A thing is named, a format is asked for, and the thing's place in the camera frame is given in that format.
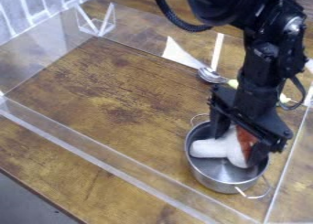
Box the silver metal pot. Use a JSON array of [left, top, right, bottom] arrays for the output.
[[185, 121, 272, 199]]

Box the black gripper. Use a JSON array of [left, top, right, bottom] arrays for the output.
[[208, 84, 294, 167]]

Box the clear acrylic triangular bracket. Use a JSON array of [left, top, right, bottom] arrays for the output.
[[75, 3, 117, 37]]

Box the clear acrylic enclosure wall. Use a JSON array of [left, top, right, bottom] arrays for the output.
[[0, 0, 313, 224]]

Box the spoon with green handle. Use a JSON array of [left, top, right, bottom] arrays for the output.
[[197, 66, 292, 104]]

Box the black cable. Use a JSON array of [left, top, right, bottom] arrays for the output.
[[150, 0, 213, 33]]

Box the plush brown white mushroom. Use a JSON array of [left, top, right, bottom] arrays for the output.
[[191, 125, 259, 168]]

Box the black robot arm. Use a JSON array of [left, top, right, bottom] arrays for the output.
[[189, 0, 307, 167]]

